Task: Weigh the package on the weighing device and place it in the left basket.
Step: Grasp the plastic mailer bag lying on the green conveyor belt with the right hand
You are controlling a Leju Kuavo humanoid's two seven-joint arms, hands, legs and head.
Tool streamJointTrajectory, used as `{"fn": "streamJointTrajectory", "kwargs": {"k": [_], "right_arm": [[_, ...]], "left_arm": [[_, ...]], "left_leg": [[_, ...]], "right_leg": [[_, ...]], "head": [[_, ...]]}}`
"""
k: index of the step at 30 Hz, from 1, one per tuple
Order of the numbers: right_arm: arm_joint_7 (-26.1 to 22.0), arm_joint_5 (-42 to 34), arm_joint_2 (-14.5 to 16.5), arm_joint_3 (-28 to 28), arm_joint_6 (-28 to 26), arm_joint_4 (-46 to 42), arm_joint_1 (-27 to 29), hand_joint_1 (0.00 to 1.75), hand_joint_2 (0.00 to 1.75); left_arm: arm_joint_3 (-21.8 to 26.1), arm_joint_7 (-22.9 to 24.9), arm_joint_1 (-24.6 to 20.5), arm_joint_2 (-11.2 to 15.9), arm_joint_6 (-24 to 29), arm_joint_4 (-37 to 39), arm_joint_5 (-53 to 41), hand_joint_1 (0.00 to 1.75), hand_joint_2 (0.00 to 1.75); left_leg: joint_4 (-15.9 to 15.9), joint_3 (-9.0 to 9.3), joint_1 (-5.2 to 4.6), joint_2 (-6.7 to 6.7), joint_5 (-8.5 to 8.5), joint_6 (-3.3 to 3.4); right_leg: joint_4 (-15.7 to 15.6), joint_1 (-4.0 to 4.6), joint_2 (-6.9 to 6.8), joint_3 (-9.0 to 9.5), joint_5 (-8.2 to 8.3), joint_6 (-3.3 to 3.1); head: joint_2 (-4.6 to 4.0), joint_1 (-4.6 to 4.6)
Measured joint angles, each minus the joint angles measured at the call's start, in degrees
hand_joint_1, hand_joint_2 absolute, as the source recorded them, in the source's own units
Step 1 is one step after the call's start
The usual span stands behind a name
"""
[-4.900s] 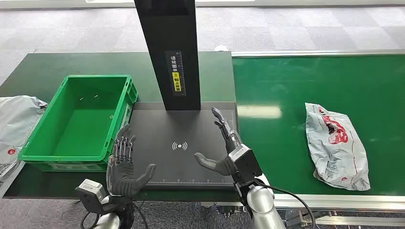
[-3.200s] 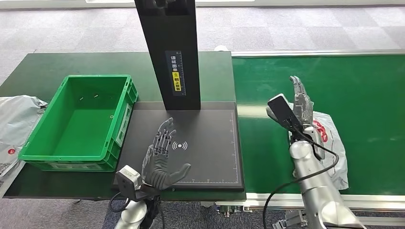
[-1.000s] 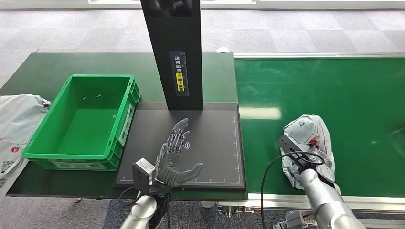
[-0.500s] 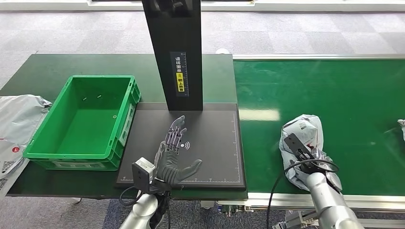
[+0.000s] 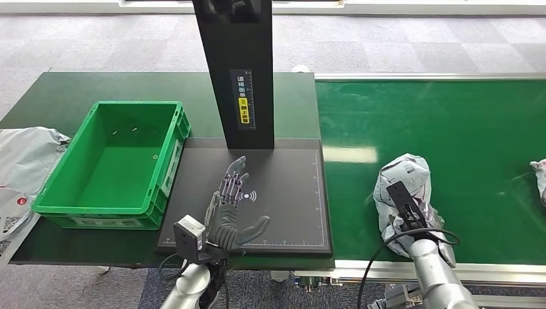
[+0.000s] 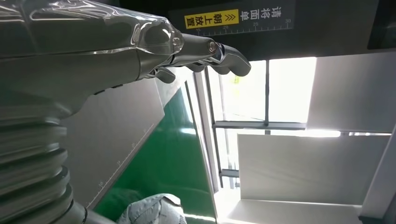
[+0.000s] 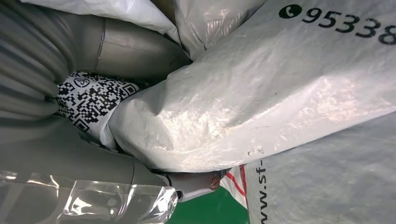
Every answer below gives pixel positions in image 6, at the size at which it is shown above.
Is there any dark framed window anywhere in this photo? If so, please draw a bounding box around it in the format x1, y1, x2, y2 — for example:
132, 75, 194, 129
204, 57, 318, 189

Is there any green conveyor belt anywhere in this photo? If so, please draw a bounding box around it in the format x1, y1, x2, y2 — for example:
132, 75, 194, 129
92, 88, 217, 224

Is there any black weighing scale platform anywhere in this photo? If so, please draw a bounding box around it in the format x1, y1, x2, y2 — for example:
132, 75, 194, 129
60, 76, 166, 209

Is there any grey poly mailer red print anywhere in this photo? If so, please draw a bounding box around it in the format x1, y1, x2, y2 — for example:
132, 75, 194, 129
116, 193, 188, 224

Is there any black scale column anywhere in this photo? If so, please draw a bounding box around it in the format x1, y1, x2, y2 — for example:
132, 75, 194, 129
119, 0, 396, 62

